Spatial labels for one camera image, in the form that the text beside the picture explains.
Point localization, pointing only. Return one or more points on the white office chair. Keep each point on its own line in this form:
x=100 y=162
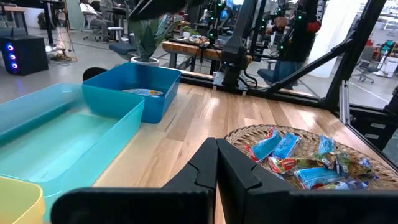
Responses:
x=115 y=29

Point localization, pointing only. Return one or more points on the teal plastic bin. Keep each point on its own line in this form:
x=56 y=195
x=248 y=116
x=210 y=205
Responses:
x=62 y=149

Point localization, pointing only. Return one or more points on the Quaker Chewy granola bar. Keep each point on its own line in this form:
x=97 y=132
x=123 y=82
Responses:
x=141 y=92
x=326 y=144
x=286 y=145
x=317 y=177

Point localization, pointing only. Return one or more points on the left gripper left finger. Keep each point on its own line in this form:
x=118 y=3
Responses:
x=202 y=177

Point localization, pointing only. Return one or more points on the black computer tower blue lights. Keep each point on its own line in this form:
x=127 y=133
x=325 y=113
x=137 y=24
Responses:
x=28 y=56

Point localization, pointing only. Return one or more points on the navy chair seat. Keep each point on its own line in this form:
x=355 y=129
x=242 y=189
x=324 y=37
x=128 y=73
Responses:
x=122 y=48

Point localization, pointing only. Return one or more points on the round woven wicker basket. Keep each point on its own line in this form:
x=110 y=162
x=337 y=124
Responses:
x=239 y=138

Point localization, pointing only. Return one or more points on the yellow plastic bin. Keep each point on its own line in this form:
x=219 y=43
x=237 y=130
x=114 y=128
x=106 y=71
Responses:
x=18 y=202

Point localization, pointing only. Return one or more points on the wooden workbench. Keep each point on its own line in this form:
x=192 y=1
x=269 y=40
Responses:
x=180 y=48

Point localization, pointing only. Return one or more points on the oatmeal raisin Chewy granola bar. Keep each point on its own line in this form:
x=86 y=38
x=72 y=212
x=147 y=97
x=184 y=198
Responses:
x=342 y=185
x=354 y=166

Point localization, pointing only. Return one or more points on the white equipment boxes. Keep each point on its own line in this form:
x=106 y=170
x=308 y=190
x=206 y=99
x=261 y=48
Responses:
x=388 y=65

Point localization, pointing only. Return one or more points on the green plant in white pot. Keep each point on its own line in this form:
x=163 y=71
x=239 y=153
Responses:
x=146 y=40

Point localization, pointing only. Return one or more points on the black round object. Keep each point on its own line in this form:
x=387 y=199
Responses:
x=93 y=73

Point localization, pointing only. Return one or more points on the grey office chair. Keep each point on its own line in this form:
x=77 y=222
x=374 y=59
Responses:
x=362 y=67

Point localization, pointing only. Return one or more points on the person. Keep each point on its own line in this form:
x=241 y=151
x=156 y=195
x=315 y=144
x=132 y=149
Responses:
x=298 y=43
x=90 y=9

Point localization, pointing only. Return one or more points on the blue plastic bin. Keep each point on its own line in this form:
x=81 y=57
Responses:
x=155 y=105

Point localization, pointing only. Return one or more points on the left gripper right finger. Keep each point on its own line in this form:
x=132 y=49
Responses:
x=242 y=193

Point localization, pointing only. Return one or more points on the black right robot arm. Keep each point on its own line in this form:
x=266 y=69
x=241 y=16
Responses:
x=234 y=46

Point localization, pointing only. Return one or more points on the black aluminium frame rails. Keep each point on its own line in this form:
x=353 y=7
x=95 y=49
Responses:
x=354 y=49

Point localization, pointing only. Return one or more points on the black desk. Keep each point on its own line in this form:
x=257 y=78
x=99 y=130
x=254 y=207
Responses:
x=47 y=21

